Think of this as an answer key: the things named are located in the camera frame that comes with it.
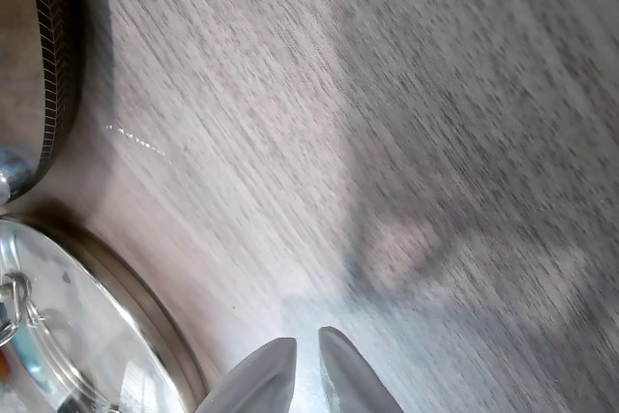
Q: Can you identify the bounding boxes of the glass lid with black handle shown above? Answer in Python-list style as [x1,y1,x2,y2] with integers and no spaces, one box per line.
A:
[0,213,210,413]

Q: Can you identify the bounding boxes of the grey taped gripper right finger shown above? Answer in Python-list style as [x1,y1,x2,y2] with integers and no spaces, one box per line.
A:
[317,325,405,413]

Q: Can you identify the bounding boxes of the stainless steel pan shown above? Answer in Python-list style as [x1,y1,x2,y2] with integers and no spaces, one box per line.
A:
[0,0,85,204]

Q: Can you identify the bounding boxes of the grey taped gripper left finger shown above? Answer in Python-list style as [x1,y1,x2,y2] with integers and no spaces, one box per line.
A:
[195,337,298,413]

